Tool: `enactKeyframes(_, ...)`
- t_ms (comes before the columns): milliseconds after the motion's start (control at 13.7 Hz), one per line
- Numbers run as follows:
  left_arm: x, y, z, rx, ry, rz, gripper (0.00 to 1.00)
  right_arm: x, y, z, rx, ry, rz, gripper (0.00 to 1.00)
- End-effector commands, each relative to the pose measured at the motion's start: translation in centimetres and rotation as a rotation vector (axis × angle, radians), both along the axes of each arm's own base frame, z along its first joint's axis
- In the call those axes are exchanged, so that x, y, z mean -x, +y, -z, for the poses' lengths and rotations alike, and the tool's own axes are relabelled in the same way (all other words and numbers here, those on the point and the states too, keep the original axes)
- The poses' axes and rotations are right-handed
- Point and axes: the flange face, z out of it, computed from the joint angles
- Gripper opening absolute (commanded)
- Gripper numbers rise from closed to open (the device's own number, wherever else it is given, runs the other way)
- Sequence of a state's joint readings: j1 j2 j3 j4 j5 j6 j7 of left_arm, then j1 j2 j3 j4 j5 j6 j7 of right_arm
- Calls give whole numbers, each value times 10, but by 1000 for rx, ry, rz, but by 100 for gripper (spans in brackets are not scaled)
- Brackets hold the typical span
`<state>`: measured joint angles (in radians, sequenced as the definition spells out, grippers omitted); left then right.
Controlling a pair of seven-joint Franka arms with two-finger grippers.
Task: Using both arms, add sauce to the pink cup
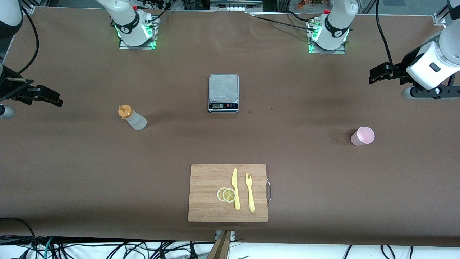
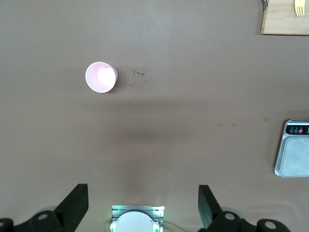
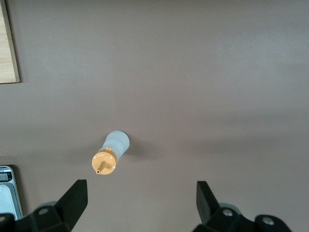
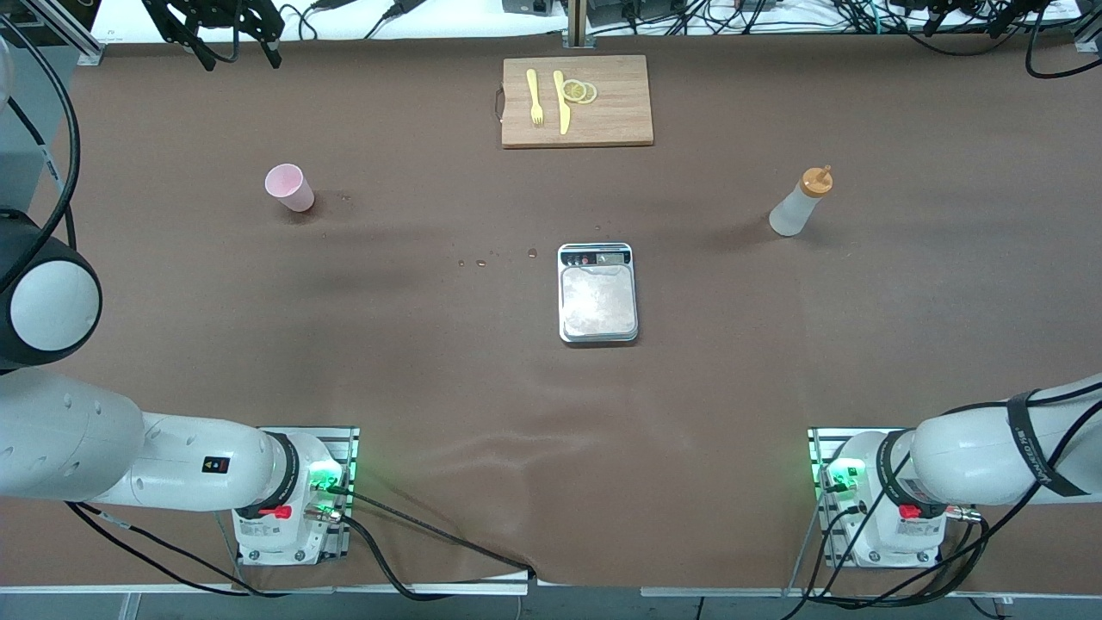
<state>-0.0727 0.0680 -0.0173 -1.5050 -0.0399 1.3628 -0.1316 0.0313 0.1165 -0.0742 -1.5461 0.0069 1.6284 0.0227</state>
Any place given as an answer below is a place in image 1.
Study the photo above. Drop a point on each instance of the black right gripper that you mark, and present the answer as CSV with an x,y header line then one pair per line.
x,y
10,88

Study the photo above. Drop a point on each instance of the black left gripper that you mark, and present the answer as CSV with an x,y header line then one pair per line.
x,y
401,70

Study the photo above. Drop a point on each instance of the pink plastic cup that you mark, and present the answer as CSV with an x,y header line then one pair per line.
x,y
363,136

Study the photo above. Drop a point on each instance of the squeeze bottle with orange cap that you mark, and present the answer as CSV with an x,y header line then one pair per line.
x,y
136,121

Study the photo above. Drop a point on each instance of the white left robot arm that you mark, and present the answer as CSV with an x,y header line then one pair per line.
x,y
337,25

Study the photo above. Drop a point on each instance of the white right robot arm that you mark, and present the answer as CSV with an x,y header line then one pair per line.
x,y
129,25

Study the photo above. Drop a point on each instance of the silver digital kitchen scale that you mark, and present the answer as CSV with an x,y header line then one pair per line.
x,y
223,88

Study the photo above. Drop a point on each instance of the yellow plastic fork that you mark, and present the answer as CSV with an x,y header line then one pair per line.
x,y
251,198

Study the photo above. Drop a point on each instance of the yellow plastic knife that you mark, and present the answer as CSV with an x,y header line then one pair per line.
x,y
234,183

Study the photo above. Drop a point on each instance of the wooden cutting board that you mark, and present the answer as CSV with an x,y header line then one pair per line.
x,y
205,201

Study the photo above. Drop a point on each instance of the lemon slice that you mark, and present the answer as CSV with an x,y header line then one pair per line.
x,y
229,195
219,194

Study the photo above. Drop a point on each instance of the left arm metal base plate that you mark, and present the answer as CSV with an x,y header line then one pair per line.
x,y
337,51

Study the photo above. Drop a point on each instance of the aluminium table corner bracket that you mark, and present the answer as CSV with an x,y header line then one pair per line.
x,y
439,19
28,10

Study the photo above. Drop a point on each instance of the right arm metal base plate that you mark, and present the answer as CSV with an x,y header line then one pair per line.
x,y
124,46

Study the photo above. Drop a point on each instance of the small metal bracket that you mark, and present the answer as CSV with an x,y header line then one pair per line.
x,y
233,235

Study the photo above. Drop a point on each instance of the wooden post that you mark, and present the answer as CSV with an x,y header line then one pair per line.
x,y
221,248

